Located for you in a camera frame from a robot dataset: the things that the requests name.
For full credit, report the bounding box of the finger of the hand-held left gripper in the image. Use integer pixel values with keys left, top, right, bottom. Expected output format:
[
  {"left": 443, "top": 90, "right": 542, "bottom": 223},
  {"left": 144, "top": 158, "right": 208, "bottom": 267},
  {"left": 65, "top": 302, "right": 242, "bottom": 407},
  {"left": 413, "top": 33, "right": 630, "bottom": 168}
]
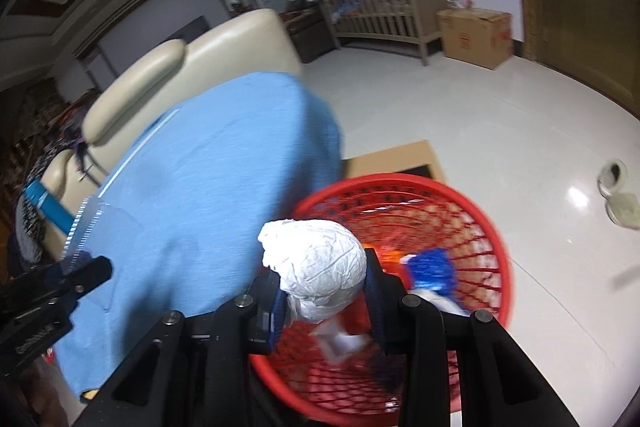
[{"left": 47, "top": 255, "right": 112, "bottom": 303}]

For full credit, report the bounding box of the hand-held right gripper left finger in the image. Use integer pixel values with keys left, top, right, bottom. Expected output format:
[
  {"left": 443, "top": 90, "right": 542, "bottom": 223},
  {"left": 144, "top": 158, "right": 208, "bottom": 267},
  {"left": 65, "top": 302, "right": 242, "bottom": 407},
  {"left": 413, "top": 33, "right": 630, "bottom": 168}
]
[{"left": 75, "top": 273, "right": 290, "bottom": 427}]

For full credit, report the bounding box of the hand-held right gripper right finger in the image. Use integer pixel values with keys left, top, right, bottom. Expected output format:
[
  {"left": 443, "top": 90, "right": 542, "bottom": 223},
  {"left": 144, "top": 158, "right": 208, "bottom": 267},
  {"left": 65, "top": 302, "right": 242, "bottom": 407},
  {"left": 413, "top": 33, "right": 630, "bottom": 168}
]
[{"left": 364, "top": 248, "right": 581, "bottom": 427}]

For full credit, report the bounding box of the clear plastic container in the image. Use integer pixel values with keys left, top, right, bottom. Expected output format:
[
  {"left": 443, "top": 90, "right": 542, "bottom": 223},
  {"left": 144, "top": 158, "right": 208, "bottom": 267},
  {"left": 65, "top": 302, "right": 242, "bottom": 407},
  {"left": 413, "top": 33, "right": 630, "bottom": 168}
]
[{"left": 62, "top": 196, "right": 141, "bottom": 275}]

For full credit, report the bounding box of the blue plastic bag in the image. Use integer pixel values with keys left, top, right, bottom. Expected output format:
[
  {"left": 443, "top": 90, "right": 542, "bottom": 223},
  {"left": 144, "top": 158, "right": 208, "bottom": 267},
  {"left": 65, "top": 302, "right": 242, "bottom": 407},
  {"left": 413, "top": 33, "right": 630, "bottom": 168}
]
[{"left": 407, "top": 249, "right": 458, "bottom": 293}]

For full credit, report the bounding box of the white paper ball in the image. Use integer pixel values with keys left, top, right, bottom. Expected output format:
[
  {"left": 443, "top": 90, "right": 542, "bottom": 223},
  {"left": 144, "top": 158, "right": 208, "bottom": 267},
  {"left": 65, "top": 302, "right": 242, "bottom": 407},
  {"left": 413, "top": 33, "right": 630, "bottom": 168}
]
[{"left": 257, "top": 218, "right": 368, "bottom": 323}]

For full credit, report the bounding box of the red plastic basket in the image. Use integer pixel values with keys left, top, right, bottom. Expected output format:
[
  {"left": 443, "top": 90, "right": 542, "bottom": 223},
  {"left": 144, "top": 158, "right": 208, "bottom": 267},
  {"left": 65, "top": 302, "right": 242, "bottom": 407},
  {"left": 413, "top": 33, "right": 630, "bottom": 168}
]
[{"left": 248, "top": 173, "right": 515, "bottom": 427}]

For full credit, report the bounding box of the white paper box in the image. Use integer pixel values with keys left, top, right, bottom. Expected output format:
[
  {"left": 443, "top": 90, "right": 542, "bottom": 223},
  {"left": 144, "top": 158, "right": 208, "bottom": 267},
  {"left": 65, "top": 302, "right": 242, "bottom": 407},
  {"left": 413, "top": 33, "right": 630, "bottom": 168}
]
[{"left": 310, "top": 321, "right": 371, "bottom": 365}]

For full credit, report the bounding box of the black jacket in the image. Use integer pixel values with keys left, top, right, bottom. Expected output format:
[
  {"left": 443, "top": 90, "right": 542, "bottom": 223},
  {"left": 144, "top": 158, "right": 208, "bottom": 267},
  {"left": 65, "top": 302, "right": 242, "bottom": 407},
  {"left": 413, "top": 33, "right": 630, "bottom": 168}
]
[{"left": 7, "top": 232, "right": 51, "bottom": 278}]

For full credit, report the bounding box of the blue thermos bottle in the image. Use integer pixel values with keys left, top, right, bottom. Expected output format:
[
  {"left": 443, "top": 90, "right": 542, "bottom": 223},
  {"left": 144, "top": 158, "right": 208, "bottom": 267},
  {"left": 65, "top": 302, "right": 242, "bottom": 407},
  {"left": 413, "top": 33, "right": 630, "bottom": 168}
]
[{"left": 22, "top": 181, "right": 78, "bottom": 233}]

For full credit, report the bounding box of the black floral cloth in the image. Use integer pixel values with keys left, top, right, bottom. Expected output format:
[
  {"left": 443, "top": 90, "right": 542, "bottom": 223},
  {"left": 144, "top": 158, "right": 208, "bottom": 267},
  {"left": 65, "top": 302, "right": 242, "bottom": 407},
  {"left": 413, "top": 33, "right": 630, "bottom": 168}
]
[{"left": 12, "top": 139, "right": 76, "bottom": 248}]

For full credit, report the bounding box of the flat cardboard sheet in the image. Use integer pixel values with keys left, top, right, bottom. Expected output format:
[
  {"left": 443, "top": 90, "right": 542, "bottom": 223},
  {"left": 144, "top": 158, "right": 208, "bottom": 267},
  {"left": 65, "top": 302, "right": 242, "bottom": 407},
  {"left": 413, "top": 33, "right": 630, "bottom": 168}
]
[{"left": 342, "top": 140, "right": 446, "bottom": 185}]

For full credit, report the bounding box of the cluttered wooden shelf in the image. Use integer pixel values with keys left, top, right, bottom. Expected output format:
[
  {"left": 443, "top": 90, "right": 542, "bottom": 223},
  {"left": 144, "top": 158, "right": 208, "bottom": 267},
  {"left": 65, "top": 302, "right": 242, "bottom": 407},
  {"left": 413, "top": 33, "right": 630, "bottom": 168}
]
[{"left": 0, "top": 77, "right": 86, "bottom": 208}]

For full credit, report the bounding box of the white slipper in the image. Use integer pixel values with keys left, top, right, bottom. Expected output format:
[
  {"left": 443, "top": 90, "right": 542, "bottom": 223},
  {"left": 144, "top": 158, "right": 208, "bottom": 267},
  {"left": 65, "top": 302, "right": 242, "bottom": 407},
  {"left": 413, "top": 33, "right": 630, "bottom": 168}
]
[
  {"left": 605, "top": 192, "right": 640, "bottom": 228},
  {"left": 598, "top": 159, "right": 628, "bottom": 198}
]

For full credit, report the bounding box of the cream leather sofa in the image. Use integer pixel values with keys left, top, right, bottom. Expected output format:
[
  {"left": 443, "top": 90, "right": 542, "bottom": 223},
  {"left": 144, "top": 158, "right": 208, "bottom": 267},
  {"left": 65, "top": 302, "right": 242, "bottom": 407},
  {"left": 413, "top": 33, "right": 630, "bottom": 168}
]
[{"left": 37, "top": 8, "right": 304, "bottom": 212}]

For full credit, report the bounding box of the wooden baby crib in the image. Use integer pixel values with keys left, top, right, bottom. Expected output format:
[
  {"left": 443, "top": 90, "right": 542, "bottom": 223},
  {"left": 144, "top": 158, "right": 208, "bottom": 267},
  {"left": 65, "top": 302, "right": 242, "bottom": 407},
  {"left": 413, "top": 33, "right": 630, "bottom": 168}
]
[{"left": 295, "top": 0, "right": 458, "bottom": 66}]

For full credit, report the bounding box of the brown cardboard box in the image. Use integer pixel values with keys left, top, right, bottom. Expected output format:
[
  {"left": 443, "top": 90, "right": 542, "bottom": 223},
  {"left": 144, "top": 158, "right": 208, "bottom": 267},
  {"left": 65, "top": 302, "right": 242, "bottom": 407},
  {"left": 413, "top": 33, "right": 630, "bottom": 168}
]
[{"left": 436, "top": 7, "right": 513, "bottom": 70}]

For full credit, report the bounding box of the golden wooden door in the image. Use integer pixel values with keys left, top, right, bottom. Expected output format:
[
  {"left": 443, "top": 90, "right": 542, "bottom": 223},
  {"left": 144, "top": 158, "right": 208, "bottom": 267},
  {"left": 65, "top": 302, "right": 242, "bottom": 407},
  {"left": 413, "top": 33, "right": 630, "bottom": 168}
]
[{"left": 500, "top": 0, "right": 640, "bottom": 120}]

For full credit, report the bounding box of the wall television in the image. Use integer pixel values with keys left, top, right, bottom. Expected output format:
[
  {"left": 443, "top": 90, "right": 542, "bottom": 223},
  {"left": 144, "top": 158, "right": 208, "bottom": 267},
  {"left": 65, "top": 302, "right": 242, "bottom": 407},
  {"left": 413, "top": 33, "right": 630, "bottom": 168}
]
[{"left": 167, "top": 14, "right": 211, "bottom": 44}]

